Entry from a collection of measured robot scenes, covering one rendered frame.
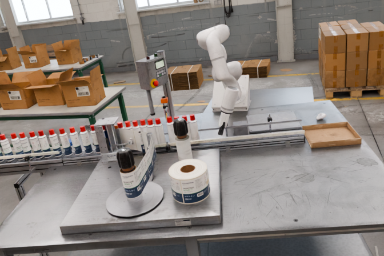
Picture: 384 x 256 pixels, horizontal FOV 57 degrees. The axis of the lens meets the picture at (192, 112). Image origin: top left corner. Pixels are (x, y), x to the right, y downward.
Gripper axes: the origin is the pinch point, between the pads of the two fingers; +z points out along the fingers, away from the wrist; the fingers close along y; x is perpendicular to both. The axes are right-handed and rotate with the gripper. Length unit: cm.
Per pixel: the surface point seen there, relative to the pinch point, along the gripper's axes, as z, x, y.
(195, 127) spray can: 0.1, -17.4, 1.9
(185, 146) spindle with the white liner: -0.6, -21.5, 31.9
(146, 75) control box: -27, -55, 0
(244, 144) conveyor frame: 2.8, 16.8, 5.4
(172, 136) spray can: 9.8, -30.9, 1.9
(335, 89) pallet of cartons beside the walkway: 23, 174, -275
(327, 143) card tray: -14, 64, 13
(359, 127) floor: 36, 177, -177
